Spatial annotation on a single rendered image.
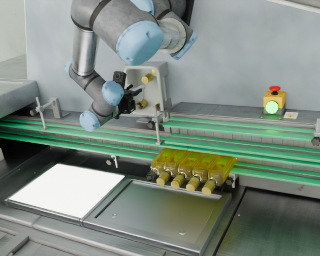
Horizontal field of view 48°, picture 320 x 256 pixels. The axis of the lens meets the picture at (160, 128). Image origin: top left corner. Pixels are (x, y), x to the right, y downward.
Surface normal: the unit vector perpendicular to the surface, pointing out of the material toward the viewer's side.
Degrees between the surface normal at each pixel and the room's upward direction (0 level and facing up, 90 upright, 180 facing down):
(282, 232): 91
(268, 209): 89
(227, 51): 0
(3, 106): 90
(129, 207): 90
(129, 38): 24
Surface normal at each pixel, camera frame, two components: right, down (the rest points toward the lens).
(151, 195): -0.11, -0.91
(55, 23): -0.45, 0.40
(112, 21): -0.25, 0.15
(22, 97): 0.88, 0.09
